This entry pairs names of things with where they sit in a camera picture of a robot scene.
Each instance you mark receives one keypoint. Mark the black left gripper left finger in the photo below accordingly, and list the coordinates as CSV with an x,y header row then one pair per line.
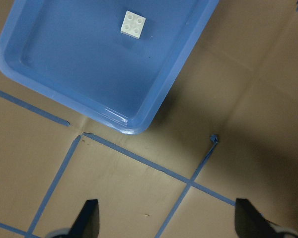
x,y
87,224

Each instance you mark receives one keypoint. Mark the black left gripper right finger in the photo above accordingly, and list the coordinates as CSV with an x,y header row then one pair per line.
x,y
249,223

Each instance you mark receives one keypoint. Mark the white block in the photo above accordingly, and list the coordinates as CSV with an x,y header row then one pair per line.
x,y
132,24

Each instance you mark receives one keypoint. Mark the blue plastic tray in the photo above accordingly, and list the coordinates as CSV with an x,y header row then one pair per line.
x,y
72,51

